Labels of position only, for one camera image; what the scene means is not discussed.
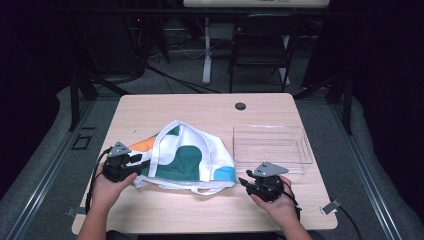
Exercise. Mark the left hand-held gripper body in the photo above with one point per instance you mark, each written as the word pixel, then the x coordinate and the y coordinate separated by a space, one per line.
pixel 115 166

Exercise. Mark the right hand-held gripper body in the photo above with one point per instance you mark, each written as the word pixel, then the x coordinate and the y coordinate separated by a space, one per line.
pixel 266 186

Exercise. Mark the clear plastic container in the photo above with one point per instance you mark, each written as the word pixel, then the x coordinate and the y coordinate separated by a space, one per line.
pixel 270 146

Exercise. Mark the white tote bag colour patches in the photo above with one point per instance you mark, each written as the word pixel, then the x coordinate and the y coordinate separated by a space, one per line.
pixel 186 160

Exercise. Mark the person's left hand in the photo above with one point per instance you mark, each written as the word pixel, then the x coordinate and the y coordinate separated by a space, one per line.
pixel 106 193

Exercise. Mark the person's right hand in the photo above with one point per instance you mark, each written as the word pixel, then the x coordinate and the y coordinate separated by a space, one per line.
pixel 283 210

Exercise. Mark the grey tape piece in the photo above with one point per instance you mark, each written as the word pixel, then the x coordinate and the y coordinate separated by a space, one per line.
pixel 330 206
pixel 76 211

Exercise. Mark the round table grommet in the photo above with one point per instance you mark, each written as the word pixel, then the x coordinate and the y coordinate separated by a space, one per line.
pixel 240 106

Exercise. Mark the black metal stand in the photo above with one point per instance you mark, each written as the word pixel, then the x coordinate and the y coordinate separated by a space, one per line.
pixel 75 100
pixel 347 103

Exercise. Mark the dark computer tower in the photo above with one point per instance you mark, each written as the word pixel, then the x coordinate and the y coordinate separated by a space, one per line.
pixel 113 43

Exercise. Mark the black folding chair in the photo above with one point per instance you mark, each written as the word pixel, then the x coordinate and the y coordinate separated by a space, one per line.
pixel 260 50

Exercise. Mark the white desk leg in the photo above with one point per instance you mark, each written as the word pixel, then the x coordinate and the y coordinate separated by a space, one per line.
pixel 207 53

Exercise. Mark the white desk top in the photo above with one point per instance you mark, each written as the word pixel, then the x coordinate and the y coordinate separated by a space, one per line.
pixel 253 3

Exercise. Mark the aluminium floor rail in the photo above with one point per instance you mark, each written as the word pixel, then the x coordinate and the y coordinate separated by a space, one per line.
pixel 363 173
pixel 43 183

